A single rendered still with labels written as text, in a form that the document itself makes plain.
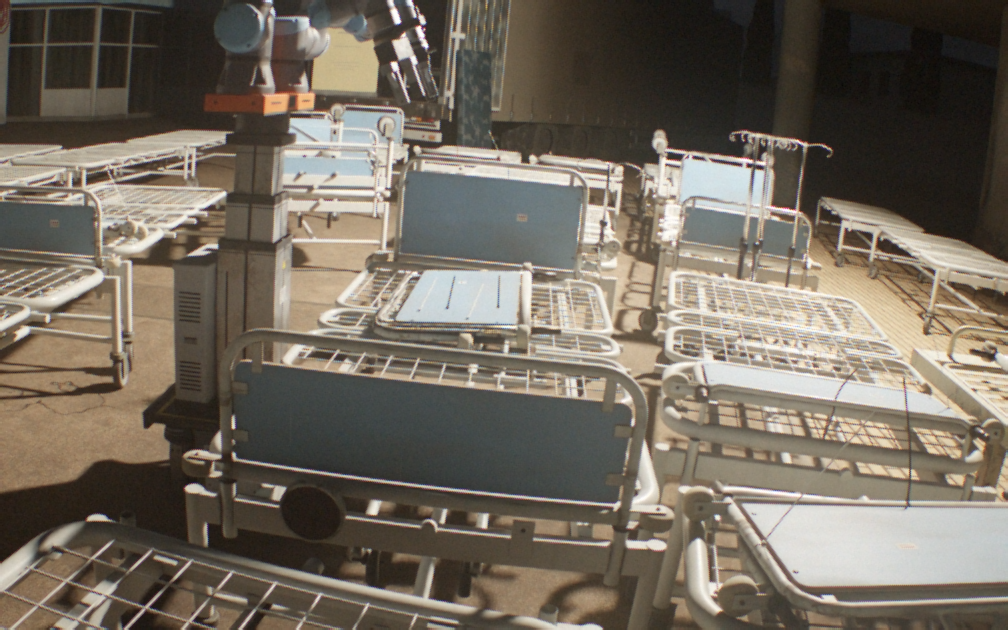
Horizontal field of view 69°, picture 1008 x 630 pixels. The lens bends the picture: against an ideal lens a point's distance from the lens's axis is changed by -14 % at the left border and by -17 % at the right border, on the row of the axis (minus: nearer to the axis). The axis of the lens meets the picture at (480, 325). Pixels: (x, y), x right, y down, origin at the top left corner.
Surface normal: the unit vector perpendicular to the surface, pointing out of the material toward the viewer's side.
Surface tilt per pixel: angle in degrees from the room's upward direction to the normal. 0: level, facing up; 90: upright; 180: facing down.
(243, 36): 98
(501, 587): 0
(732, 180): 90
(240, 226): 90
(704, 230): 90
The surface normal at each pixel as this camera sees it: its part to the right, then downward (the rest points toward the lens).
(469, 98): 0.84, 0.11
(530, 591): 0.09, -0.96
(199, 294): -0.04, 0.27
